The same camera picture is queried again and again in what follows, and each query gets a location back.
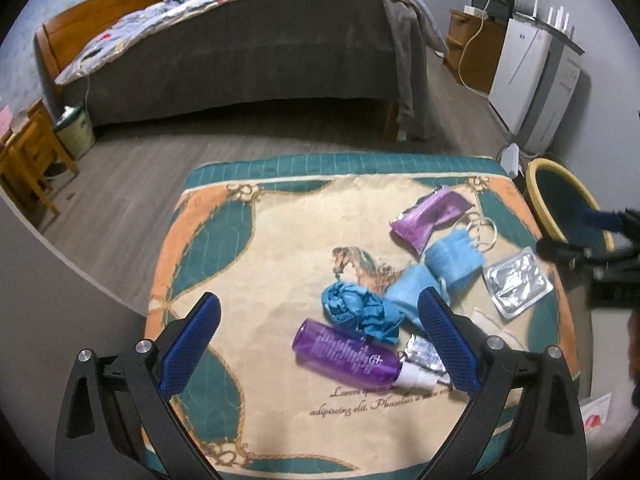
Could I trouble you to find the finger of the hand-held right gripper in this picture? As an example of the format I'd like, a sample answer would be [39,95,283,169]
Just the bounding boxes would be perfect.
[582,208,640,235]
[536,236,640,267]

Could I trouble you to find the silver foil blister pack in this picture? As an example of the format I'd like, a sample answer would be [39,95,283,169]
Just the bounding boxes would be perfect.
[482,247,555,320]

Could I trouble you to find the grey hanging blanket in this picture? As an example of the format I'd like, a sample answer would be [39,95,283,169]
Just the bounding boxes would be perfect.
[382,0,441,141]

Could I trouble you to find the wooden bed with grey cover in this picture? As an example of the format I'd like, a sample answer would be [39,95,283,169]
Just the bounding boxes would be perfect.
[34,0,451,143]

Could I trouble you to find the blue bin with yellow rim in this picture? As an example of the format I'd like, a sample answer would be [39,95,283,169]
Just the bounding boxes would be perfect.
[525,158,617,256]

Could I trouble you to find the wooden stool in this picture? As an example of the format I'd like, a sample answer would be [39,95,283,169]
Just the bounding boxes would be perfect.
[0,97,80,233]

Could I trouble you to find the white router with antennas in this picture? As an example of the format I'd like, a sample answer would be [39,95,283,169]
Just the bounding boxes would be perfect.
[515,0,576,41]

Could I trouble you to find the patterned teal orange mat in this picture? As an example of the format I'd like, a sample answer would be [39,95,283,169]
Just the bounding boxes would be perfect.
[144,152,581,478]

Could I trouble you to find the white red paper sheet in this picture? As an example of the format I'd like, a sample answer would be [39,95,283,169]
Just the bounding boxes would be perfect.
[580,392,613,431]

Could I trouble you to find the small pale green bin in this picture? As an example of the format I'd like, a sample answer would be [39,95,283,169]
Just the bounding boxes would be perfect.
[54,102,97,158]

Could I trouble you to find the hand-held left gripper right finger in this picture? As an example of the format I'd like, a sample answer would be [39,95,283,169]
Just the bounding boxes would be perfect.
[416,286,588,480]

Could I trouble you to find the white hanging cable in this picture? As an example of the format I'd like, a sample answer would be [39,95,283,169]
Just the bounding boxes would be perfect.
[457,0,503,91]

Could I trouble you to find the purple spray bottle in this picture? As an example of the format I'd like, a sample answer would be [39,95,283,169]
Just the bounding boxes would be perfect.
[292,318,436,393]

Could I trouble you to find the white air purifier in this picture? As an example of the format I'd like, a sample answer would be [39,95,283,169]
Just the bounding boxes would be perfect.
[487,17,585,158]

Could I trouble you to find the blue crumpled glove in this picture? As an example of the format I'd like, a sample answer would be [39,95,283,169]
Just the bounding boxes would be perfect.
[320,281,403,345]

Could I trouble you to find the silver foil sachet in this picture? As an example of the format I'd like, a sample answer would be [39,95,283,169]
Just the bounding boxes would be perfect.
[404,335,451,376]

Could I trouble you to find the light blue face mask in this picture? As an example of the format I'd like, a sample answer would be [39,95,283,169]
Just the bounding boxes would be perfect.
[424,210,498,293]
[385,265,451,333]

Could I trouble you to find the light blue printed duvet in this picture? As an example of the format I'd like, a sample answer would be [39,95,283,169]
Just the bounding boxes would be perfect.
[54,0,448,86]

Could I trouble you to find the wooden cabinet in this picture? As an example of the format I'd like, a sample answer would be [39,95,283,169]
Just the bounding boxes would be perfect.
[444,9,507,95]

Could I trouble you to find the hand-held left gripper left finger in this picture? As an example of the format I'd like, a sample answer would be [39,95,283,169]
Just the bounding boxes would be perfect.
[54,291,223,480]

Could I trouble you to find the purple snack wrapper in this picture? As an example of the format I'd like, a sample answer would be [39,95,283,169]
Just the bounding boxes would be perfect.
[390,186,475,256]

